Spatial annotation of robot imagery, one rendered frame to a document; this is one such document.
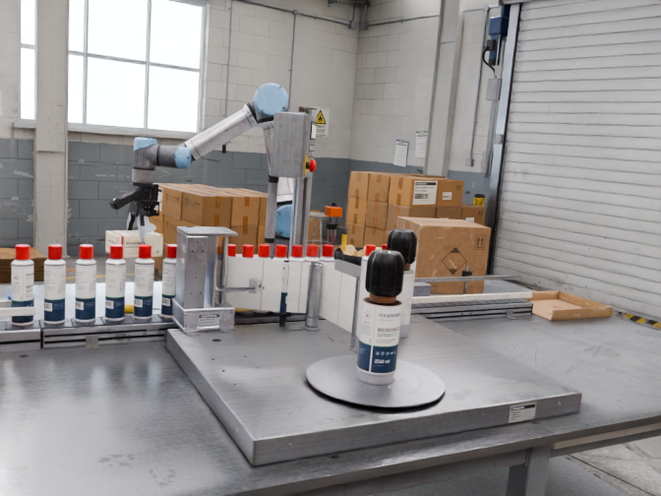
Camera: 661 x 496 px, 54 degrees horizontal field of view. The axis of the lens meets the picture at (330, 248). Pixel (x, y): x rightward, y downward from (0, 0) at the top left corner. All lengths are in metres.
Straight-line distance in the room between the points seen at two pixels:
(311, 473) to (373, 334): 0.35
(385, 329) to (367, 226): 4.79
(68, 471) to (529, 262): 5.96
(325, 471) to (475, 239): 1.55
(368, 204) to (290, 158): 4.23
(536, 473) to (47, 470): 0.98
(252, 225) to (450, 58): 3.33
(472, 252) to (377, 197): 3.53
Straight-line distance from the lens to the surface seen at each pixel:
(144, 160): 2.33
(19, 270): 1.78
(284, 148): 1.94
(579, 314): 2.56
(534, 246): 6.76
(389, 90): 8.52
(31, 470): 1.22
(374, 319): 1.39
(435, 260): 2.52
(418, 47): 8.24
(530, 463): 1.53
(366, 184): 6.15
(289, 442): 1.21
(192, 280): 1.71
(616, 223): 6.30
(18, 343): 1.79
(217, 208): 5.42
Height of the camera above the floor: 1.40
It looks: 9 degrees down
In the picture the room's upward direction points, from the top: 5 degrees clockwise
